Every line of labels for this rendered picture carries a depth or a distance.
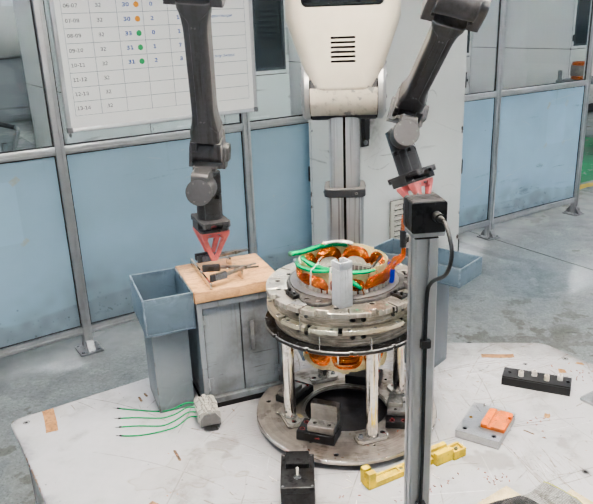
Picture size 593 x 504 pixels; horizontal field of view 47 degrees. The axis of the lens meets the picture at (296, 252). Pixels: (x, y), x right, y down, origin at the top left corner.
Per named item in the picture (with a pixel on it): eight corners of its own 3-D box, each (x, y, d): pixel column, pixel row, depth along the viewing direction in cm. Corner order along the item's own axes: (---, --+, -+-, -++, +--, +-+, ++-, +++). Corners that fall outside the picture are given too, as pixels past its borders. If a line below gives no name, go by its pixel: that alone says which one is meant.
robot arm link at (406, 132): (427, 106, 158) (391, 97, 158) (437, 96, 146) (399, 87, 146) (415, 156, 158) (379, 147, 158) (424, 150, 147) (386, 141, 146)
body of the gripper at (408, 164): (419, 177, 150) (409, 145, 150) (388, 188, 159) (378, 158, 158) (438, 171, 154) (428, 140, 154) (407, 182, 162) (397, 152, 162)
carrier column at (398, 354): (396, 398, 150) (398, 312, 143) (390, 393, 152) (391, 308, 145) (406, 395, 151) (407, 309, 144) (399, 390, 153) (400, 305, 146)
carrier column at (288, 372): (288, 423, 142) (283, 334, 135) (282, 418, 144) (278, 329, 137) (298, 420, 143) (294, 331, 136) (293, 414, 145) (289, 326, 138)
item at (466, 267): (476, 365, 166) (482, 256, 157) (455, 383, 159) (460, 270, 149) (391, 338, 182) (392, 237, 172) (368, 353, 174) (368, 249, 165)
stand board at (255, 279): (195, 304, 142) (194, 294, 142) (175, 275, 159) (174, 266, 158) (283, 288, 149) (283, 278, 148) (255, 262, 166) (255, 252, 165)
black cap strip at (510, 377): (569, 396, 152) (570, 388, 151) (501, 384, 157) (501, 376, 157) (571, 385, 156) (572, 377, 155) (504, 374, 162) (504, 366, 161)
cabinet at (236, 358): (206, 411, 151) (196, 304, 143) (186, 373, 168) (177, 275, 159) (287, 391, 158) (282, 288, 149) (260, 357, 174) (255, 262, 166)
